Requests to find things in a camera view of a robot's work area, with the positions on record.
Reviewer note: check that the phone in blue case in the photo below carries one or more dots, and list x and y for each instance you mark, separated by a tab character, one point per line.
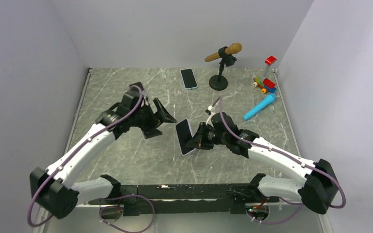
188	79

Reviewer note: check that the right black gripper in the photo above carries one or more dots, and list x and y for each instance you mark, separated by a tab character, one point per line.
199	140

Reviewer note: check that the blue toy microphone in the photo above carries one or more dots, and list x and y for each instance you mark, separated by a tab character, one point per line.
269	99

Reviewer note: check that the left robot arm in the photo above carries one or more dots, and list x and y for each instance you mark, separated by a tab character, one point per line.
55	188

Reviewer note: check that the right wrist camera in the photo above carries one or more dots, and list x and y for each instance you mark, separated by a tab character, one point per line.
210	110

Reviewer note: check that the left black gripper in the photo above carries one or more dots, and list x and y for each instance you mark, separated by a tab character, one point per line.
150	131

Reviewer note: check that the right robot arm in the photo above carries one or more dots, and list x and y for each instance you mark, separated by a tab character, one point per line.
314	184

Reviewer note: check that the colourful toy brick car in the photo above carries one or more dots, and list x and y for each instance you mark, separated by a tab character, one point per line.
265	85

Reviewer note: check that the brown toy microphone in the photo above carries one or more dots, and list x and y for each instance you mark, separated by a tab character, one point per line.
224	51

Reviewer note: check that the lavender phone case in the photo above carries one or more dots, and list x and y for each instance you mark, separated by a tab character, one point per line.
184	135

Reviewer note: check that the black microphone stand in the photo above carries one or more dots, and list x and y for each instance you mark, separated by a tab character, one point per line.
219	82

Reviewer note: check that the red block on post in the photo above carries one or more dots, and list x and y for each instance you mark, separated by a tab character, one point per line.
269	62

